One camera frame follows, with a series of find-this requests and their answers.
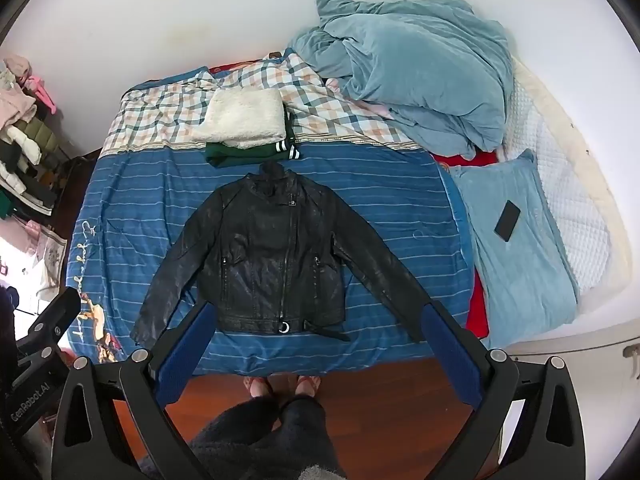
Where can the pile of hanging clothes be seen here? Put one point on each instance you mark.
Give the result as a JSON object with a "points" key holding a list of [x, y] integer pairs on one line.
{"points": [[22, 140]]}

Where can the person's foot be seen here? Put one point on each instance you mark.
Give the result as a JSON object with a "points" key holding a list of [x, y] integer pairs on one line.
{"points": [[257, 387], [307, 386]]}

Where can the blue striped bedsheet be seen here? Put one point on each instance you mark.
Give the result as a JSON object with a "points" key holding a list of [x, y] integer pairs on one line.
{"points": [[400, 200]]}

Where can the pink floral curtain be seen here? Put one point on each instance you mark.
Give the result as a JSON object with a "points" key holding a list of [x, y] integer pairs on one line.
{"points": [[35, 255]]}

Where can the white fleece folded garment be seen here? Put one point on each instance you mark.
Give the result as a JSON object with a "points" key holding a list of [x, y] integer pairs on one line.
{"points": [[240, 115]]}

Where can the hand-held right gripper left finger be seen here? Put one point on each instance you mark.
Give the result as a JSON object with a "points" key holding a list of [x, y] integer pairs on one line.
{"points": [[182, 355]]}

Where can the person's right foot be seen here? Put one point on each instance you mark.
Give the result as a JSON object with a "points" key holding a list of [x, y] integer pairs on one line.
{"points": [[307, 386]]}

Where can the green folded garment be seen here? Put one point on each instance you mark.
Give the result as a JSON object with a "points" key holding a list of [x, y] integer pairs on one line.
{"points": [[235, 156]]}

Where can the white cabinet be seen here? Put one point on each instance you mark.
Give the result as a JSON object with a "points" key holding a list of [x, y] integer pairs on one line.
{"points": [[575, 347]]}

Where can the plaid bed sheet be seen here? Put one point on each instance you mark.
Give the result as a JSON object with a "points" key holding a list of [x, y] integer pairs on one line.
{"points": [[160, 115]]}

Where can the black phone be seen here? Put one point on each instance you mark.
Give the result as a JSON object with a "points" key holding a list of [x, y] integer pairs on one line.
{"points": [[507, 221]]}

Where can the person's left foot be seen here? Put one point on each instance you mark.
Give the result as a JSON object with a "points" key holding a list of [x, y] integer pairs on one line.
{"points": [[257, 387]]}

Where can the blue-grey duvet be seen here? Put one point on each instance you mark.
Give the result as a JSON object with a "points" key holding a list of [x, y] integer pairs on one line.
{"points": [[410, 70]]}

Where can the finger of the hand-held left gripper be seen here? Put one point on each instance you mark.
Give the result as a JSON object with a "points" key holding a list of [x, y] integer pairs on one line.
{"points": [[55, 312]]}

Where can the red sheet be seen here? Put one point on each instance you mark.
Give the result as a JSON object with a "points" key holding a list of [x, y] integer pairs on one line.
{"points": [[480, 320]]}

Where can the light blue pillow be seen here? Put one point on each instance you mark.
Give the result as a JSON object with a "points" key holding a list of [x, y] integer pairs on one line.
{"points": [[525, 280]]}

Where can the person's dark fuzzy clothing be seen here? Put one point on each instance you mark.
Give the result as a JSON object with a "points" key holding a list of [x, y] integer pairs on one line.
{"points": [[295, 435]]}

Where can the black leather jacket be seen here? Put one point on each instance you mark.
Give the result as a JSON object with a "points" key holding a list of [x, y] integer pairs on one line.
{"points": [[270, 260]]}

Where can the white quilted mattress pad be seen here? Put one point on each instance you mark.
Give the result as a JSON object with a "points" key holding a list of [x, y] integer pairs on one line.
{"points": [[575, 200]]}

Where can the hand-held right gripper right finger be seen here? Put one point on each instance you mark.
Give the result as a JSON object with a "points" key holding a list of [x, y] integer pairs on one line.
{"points": [[450, 355]]}

